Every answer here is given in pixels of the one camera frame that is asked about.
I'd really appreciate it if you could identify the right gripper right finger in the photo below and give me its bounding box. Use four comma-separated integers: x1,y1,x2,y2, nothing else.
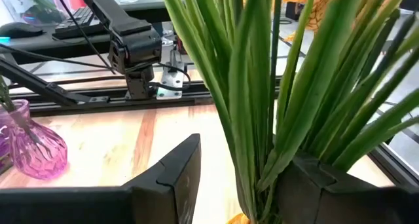
276,151,399,224

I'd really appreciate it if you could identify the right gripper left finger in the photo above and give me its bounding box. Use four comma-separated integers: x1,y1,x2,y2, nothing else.
132,134,202,224

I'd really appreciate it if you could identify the yellow glass bottle vase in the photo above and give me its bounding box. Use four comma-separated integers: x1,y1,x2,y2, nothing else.
225,212,251,224

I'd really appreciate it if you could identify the yellow artificial flower bunch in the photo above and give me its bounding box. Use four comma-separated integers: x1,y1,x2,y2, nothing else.
159,0,419,224

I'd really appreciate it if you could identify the purple ribbed glass vase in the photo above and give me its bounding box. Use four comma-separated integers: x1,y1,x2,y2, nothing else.
0,98,69,181

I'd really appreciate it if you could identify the purple artificial flower bunch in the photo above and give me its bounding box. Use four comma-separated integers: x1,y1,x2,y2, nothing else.
0,0,58,120

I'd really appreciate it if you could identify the black backlit keyboard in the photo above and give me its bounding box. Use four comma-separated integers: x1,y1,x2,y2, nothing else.
52,6,109,41

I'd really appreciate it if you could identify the grey desk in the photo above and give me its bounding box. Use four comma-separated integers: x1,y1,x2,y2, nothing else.
0,0,184,66

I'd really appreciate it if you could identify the black computer mouse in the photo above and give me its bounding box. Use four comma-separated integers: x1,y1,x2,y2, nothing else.
0,22,45,39

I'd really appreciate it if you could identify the silver mounting bracket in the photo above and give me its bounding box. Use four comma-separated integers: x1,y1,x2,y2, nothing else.
156,48,184,101

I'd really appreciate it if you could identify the black aluminium table frame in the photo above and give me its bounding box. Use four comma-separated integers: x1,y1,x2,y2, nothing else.
0,56,419,189

